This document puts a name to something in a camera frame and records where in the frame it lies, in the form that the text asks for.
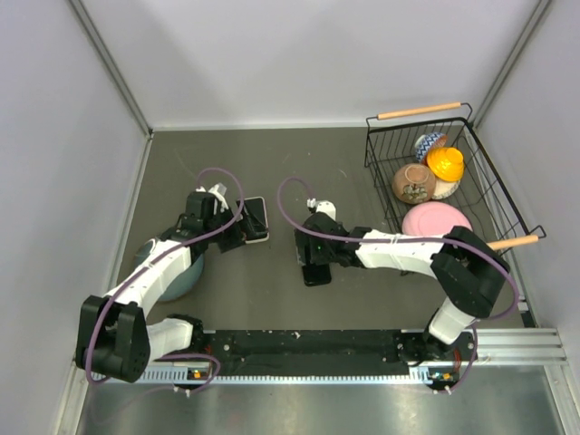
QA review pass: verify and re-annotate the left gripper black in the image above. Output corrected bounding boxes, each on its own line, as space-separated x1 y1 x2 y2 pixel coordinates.
204 198 267 252

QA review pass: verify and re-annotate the beige phone case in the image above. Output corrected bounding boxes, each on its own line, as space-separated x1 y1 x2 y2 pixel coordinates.
242 196 271 245

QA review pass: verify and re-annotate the black smartphone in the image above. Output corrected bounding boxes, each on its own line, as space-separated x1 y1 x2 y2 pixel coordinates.
302 265 332 287

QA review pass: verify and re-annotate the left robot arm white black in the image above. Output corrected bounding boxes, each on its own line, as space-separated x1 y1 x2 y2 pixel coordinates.
75 185 269 382

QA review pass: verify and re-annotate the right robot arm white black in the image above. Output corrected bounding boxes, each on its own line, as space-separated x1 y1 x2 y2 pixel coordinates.
295 212 509 361

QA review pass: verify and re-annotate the grey blue bowl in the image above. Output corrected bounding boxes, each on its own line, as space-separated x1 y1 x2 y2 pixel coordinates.
132 237 205 303

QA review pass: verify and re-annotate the brown ceramic bowl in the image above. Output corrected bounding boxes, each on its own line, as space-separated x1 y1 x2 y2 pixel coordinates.
391 163 436 205

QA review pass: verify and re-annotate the pink plate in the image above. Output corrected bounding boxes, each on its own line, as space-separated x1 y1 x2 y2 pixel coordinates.
401 201 472 237

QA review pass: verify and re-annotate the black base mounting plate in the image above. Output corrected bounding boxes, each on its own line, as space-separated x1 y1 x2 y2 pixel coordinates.
153 328 459 377

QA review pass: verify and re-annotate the white ceramic bowl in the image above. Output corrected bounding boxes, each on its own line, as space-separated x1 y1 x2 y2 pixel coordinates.
431 178 460 200

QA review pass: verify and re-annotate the blue white patterned bowl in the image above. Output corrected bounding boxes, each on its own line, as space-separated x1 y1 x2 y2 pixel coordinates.
414 131 448 162

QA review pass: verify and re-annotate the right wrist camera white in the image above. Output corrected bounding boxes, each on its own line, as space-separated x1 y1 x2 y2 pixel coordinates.
306 198 336 220

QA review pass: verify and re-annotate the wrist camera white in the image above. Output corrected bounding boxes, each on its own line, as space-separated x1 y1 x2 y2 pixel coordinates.
306 198 336 220
195 183 229 215

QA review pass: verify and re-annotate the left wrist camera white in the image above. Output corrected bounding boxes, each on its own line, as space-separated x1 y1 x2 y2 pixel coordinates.
195 183 229 215

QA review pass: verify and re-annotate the black wire basket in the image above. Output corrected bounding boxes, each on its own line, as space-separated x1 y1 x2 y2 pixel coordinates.
364 101 546 242

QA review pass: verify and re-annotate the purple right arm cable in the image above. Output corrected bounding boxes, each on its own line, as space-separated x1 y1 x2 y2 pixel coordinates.
276 176 521 393

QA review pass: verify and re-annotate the aluminium frame rail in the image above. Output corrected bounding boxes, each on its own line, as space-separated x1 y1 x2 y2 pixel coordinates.
76 324 567 391

